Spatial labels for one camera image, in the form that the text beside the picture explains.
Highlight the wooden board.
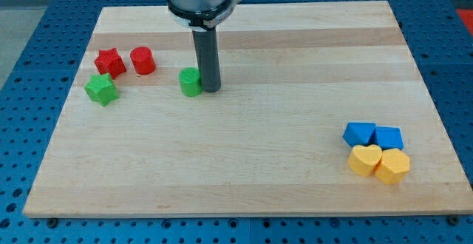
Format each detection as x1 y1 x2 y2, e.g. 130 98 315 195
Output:
23 1 472 218

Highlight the green cylinder block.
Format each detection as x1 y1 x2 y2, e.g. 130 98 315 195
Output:
178 67 203 97

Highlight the red cylinder block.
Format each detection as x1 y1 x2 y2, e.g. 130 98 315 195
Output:
130 47 156 75

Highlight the blue triangular block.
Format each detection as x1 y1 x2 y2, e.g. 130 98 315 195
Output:
342 122 376 147

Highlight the yellow hexagon block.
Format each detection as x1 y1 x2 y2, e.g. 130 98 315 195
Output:
374 148 410 185

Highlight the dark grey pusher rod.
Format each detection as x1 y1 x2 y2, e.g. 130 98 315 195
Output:
192 28 221 92

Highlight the red star block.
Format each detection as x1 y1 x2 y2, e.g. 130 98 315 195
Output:
94 48 126 79

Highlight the blue cube block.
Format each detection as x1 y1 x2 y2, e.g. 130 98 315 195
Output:
370 126 404 150

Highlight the green star block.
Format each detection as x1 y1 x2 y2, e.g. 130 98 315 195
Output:
84 73 119 106

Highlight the yellow heart block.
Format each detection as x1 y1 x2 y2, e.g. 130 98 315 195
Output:
347 144 382 177

